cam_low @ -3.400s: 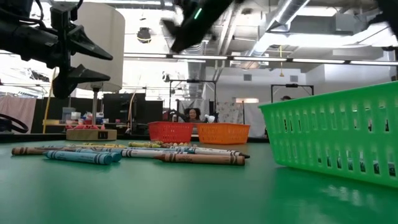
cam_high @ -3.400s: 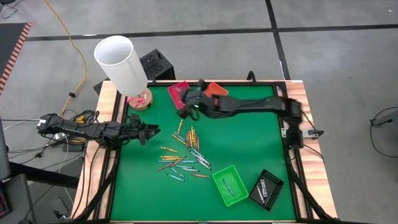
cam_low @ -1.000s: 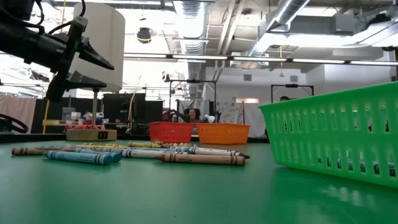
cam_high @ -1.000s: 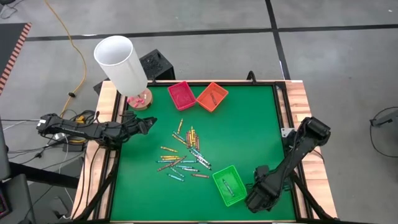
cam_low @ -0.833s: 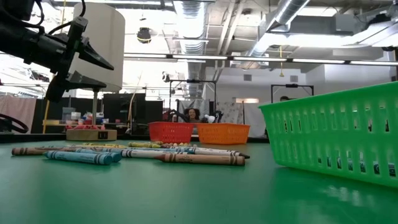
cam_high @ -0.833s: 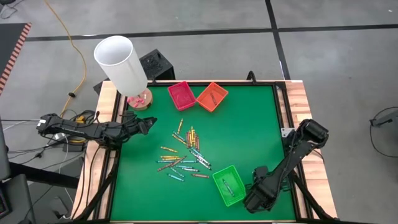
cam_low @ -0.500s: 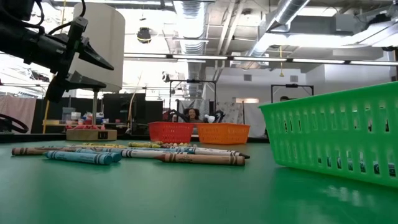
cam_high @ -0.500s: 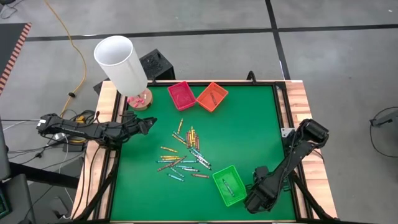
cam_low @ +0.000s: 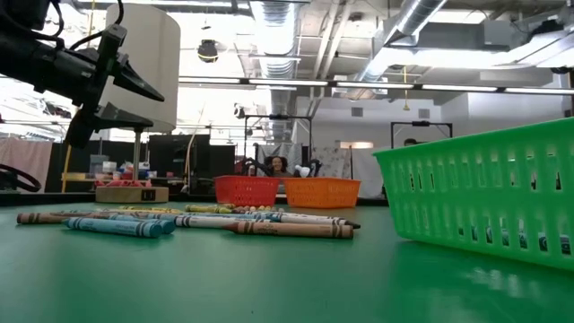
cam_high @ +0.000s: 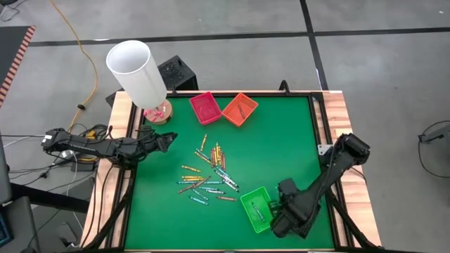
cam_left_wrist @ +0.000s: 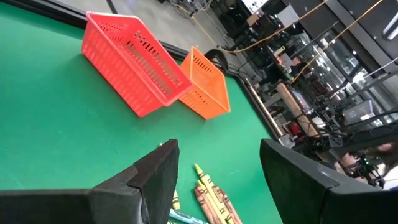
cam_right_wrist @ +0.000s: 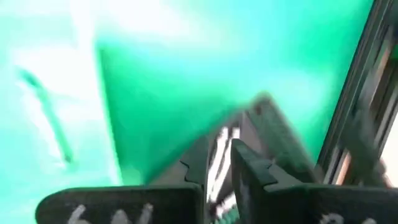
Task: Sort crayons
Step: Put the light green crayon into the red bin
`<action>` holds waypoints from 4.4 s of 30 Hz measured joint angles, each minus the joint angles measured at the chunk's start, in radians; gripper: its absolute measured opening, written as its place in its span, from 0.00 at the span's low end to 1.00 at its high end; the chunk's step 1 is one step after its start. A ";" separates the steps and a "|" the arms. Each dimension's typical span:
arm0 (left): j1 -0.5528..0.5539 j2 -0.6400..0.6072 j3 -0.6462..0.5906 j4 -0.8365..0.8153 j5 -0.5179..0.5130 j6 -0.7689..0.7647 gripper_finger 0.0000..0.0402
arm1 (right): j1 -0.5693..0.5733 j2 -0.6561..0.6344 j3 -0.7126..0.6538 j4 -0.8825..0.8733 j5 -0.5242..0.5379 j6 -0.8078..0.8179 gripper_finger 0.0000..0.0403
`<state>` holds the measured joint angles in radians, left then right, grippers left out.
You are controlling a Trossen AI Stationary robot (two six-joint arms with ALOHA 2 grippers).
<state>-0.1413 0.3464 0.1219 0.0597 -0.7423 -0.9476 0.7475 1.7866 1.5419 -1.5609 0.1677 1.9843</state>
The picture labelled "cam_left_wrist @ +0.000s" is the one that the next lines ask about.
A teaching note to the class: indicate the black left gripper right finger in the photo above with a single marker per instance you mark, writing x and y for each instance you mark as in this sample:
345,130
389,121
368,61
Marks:
311,199

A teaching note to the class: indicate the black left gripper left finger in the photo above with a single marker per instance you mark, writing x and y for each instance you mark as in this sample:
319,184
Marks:
124,199

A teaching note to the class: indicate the yellow crayon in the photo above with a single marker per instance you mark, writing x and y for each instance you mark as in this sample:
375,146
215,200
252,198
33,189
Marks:
217,208
206,182
176,200

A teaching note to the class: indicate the teal blue crayon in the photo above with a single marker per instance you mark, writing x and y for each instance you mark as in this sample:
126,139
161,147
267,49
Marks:
186,217

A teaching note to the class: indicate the brown crayon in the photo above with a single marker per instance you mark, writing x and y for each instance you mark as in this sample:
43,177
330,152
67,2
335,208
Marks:
231,208
201,200

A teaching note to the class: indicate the red plastic basket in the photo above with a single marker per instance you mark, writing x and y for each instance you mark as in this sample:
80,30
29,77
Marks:
124,71

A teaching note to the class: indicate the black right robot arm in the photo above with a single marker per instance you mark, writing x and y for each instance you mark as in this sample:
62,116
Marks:
362,169

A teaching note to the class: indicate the person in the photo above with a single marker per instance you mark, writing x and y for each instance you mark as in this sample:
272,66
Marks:
387,148
298,60

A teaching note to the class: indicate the wooden table side board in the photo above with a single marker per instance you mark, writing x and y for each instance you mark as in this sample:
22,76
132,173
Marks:
295,105

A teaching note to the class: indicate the clear plastic bin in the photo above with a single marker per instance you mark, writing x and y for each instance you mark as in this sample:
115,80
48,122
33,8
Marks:
357,112

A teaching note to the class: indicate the orange plastic basket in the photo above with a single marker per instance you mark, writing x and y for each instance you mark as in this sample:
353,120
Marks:
205,96

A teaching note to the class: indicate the black table frame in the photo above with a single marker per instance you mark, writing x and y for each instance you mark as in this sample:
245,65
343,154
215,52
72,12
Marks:
71,18

